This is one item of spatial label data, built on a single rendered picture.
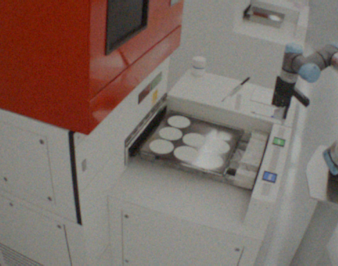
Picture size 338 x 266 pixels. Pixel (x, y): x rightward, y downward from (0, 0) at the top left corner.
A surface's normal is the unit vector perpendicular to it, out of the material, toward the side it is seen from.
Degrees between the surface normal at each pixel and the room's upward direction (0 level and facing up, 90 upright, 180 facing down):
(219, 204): 0
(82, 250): 90
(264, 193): 0
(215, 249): 90
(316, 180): 0
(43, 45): 90
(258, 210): 90
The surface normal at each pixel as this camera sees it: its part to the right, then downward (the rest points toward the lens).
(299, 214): 0.07, -0.84
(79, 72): -0.35, 0.49
